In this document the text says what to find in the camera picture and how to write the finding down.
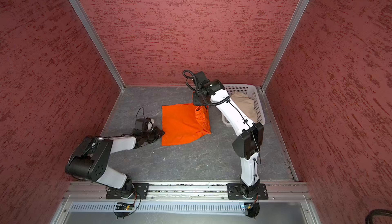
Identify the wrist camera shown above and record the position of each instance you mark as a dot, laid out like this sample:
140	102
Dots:
144	124
200	79

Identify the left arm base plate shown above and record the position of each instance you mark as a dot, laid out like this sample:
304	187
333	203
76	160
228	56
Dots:
138	191

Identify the beige shorts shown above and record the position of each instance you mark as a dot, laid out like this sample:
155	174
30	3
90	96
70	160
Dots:
245	104

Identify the white slotted cable duct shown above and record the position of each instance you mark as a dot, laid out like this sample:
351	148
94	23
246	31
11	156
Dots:
224	208

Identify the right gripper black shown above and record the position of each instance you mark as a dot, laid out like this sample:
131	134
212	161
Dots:
197	101

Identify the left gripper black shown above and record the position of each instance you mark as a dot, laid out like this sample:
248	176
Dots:
158	134

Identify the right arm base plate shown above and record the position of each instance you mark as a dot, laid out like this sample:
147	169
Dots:
234	191

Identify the white plastic laundry basket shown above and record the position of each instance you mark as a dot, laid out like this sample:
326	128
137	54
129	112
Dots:
252	93

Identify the right controller board with wires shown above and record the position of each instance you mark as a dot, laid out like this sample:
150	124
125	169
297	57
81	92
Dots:
252	209

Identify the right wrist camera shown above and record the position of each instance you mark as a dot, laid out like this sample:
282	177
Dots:
200	79

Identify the aluminium mounting rail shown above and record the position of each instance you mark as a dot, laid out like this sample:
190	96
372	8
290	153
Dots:
215	191

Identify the left corner aluminium post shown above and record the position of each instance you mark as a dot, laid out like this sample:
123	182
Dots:
87	24

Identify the right corner aluminium post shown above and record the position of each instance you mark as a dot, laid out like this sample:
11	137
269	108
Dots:
294	21

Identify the controller board with wires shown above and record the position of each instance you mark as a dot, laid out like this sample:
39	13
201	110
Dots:
252	209
124	206

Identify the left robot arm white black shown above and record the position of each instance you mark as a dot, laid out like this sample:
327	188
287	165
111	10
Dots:
89	161

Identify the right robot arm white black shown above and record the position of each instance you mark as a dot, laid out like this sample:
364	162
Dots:
249	134

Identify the corner aluminium post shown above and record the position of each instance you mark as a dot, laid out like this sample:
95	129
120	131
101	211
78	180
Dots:
87	24
294	21

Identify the left controller board with wires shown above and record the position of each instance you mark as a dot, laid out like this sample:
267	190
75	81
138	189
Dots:
124	206

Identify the orange shorts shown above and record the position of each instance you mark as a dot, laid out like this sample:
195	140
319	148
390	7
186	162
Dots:
184	123

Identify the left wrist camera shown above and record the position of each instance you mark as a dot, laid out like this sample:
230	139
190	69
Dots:
144	124

